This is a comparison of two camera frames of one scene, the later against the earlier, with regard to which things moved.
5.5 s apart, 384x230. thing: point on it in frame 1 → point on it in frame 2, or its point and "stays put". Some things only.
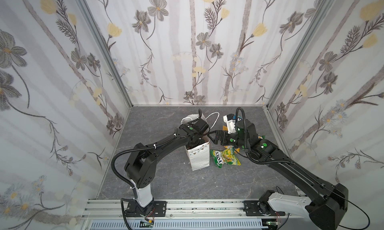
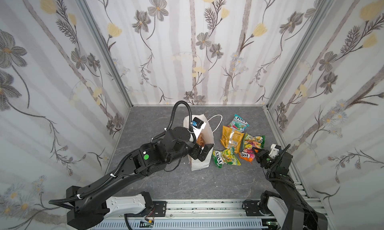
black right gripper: x=225 y=137 → x=264 y=157
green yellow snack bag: x=226 y=156 stays put
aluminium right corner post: x=326 y=3 stays put
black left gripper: x=195 y=141 → x=197 y=150
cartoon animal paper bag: x=199 y=155 stays put
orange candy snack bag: x=237 y=149 → x=247 y=155
